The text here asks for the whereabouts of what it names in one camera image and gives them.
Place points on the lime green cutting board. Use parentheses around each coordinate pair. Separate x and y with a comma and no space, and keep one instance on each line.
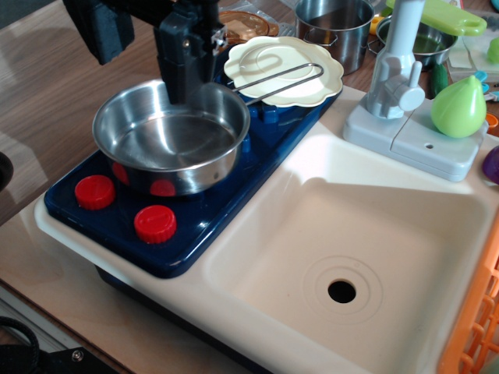
(450,19)

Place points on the tall steel pot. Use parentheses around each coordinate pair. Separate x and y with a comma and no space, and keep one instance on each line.
(340,26)

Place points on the small steel bowl pot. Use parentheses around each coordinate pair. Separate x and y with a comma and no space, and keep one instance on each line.
(431,47)

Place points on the orange toy cup right edge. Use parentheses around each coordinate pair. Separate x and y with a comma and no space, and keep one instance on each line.
(493,124)

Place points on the cream scalloped plastic plate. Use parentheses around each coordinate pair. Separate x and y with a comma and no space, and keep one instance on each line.
(284,72)

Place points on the grey toy faucet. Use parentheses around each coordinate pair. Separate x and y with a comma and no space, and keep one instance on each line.
(393,118)

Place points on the black round object left edge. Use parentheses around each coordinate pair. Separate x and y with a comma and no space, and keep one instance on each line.
(6,171)

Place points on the red stove knob right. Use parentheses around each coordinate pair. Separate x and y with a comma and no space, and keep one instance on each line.
(155,224)

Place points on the cream toy sink unit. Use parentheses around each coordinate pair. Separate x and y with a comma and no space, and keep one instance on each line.
(343,262)

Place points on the light green plastic pear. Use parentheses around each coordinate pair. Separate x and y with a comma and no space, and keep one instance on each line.
(459,110)

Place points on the green toy vegetable top right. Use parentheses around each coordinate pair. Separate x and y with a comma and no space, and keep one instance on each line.
(493,51)

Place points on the orange transparent plastic pot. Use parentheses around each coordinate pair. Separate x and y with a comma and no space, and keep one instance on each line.
(242,26)

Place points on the green toy cucumber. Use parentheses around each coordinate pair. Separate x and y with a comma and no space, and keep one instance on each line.
(438,79)

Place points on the black metal bracket with screw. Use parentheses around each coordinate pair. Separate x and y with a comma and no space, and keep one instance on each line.
(75,361)

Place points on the purple toy eggplant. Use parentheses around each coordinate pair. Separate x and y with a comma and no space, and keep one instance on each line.
(490,165)

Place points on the orange plastic dish rack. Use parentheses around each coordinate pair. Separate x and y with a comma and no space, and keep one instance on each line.
(473,343)

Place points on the dark blue toy stove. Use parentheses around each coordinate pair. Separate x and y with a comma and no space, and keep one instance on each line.
(273,134)

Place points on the small steel frying pan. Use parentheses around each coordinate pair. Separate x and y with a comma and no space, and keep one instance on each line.
(167,149)

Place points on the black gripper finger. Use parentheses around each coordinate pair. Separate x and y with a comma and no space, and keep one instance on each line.
(188,42)
(106,30)

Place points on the red stove knob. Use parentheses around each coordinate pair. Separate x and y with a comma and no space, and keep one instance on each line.
(155,224)
(95,192)

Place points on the red stove knob left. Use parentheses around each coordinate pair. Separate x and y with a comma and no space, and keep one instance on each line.
(95,192)

